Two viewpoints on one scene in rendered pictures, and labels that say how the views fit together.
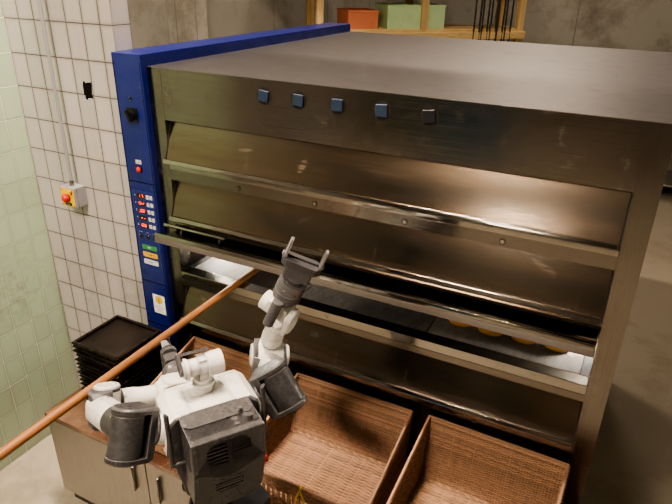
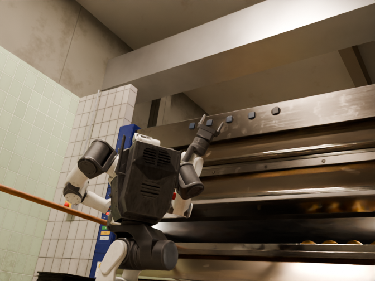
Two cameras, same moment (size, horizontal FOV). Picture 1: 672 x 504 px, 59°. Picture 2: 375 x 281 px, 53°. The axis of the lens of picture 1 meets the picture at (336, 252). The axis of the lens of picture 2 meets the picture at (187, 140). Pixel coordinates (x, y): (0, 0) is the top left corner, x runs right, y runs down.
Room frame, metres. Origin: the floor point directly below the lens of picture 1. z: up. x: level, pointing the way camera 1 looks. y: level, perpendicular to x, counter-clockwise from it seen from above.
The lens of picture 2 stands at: (-0.25, -0.06, 0.78)
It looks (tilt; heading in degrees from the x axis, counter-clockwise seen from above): 24 degrees up; 8
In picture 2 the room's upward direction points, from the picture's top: 7 degrees clockwise
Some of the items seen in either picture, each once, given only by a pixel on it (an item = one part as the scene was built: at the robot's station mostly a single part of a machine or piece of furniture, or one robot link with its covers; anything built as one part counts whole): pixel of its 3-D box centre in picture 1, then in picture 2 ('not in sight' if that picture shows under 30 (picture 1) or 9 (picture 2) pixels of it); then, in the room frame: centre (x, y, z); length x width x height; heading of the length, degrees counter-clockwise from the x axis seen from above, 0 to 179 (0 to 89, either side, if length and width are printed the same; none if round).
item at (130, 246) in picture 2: not in sight; (130, 254); (1.34, 0.35, 0.97); 0.14 x 0.13 x 0.12; 154
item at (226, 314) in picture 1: (353, 352); (232, 271); (2.10, -0.08, 1.02); 1.79 x 0.11 x 0.19; 63
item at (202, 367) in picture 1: (204, 367); (147, 146); (1.37, 0.36, 1.46); 0.10 x 0.07 x 0.09; 119
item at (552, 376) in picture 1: (356, 320); (235, 247); (2.12, -0.09, 1.16); 1.80 x 0.06 x 0.04; 63
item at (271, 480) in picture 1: (327, 449); not in sight; (1.85, 0.02, 0.72); 0.56 x 0.49 x 0.28; 64
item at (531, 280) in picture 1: (357, 239); (237, 186); (2.10, -0.08, 1.54); 1.79 x 0.11 x 0.19; 63
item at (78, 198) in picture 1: (73, 195); (70, 206); (2.74, 1.28, 1.46); 0.10 x 0.07 x 0.10; 63
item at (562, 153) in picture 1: (364, 119); (243, 125); (2.12, -0.09, 1.99); 1.80 x 0.08 x 0.21; 63
